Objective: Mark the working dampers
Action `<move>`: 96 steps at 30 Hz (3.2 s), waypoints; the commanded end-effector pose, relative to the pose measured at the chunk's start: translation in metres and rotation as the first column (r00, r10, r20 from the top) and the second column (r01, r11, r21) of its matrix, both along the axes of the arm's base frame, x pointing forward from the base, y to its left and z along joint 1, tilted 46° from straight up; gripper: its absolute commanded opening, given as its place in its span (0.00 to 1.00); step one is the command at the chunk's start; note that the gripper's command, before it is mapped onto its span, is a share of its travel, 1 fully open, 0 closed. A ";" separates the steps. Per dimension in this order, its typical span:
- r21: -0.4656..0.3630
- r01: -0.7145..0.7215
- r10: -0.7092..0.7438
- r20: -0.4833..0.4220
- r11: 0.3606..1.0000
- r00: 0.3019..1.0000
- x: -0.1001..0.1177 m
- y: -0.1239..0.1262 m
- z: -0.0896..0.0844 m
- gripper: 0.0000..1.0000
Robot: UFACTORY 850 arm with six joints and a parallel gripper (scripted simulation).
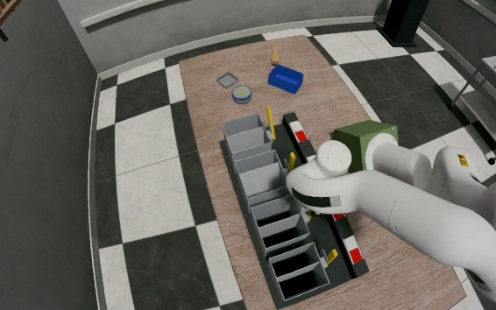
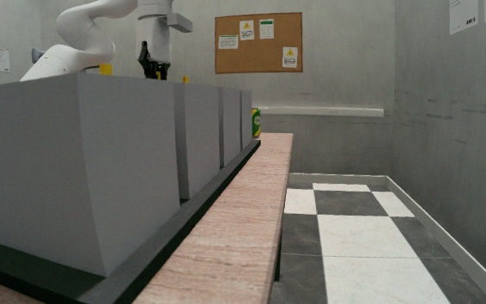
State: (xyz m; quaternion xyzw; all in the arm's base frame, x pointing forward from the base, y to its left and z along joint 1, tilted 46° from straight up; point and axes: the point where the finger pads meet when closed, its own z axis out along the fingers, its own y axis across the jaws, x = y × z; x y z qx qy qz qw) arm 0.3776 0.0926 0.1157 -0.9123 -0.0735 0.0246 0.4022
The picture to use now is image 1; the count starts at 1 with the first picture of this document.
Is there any blue open plastic bin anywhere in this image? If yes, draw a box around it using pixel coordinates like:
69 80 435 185
268 64 304 95

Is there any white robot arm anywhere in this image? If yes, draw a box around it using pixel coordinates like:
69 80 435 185
286 133 496 302

